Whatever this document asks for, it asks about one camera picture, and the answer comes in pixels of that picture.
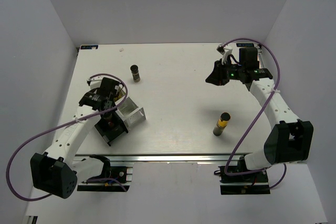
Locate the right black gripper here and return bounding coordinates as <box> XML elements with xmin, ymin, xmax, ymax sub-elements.
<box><xmin>205</xmin><ymin>58</ymin><xmax>245</xmax><ymax>86</ymax></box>

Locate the black cap spice jar front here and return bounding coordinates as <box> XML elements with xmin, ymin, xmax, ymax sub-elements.
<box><xmin>102</xmin><ymin>111</ymin><xmax>119</xmax><ymax>130</ymax></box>

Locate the black cap spice jar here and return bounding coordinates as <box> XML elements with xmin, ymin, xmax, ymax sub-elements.
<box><xmin>102</xmin><ymin>111</ymin><xmax>119</xmax><ymax>130</ymax></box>
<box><xmin>130</xmin><ymin>65</ymin><xmax>141</xmax><ymax>82</ymax></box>

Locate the yellow label brown bottle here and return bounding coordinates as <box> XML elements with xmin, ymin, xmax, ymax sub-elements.
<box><xmin>117</xmin><ymin>90</ymin><xmax>125</xmax><ymax>100</ymax></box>

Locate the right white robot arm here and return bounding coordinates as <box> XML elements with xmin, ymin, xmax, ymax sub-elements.
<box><xmin>205</xmin><ymin>46</ymin><xmax>313</xmax><ymax>182</ymax></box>

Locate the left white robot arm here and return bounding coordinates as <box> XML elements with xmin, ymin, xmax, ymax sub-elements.
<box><xmin>30</xmin><ymin>74</ymin><xmax>126</xmax><ymax>199</ymax></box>

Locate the black organizer box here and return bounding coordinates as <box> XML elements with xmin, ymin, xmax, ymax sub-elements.
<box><xmin>95</xmin><ymin>111</ymin><xmax>129</xmax><ymax>146</ymax></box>

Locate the yellow band spice bottle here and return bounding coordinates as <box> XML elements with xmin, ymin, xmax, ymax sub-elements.
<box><xmin>213</xmin><ymin>112</ymin><xmax>231</xmax><ymax>136</ymax></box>

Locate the left blue corner sticker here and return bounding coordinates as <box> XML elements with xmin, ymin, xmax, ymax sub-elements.
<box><xmin>80</xmin><ymin>45</ymin><xmax>98</xmax><ymax>50</ymax></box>

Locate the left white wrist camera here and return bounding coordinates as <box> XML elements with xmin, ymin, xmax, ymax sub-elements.
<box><xmin>87</xmin><ymin>76</ymin><xmax>103</xmax><ymax>90</ymax></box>

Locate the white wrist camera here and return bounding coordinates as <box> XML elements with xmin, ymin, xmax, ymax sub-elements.
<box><xmin>87</xmin><ymin>76</ymin><xmax>103</xmax><ymax>90</ymax></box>
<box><xmin>216</xmin><ymin>44</ymin><xmax>233</xmax><ymax>65</ymax></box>

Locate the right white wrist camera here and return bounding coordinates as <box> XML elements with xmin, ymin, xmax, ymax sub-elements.
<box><xmin>216</xmin><ymin>44</ymin><xmax>233</xmax><ymax>65</ymax></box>

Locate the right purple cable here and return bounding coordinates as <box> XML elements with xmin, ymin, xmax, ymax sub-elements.
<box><xmin>220</xmin><ymin>37</ymin><xmax>287</xmax><ymax>189</ymax></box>

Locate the purple cable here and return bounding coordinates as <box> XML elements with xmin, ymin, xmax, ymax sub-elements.
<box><xmin>5</xmin><ymin>73</ymin><xmax>129</xmax><ymax>200</ymax></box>
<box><xmin>220</xmin><ymin>37</ymin><xmax>287</xmax><ymax>189</ymax></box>

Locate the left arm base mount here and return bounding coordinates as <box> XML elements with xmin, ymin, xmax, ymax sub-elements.
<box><xmin>77</xmin><ymin>155</ymin><xmax>133</xmax><ymax>192</ymax></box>

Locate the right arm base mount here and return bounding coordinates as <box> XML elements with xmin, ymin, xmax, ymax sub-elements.
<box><xmin>214</xmin><ymin>166</ymin><xmax>270</xmax><ymax>195</ymax></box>

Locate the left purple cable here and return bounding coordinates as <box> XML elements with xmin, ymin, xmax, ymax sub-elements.
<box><xmin>5</xmin><ymin>73</ymin><xmax>129</xmax><ymax>200</ymax></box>

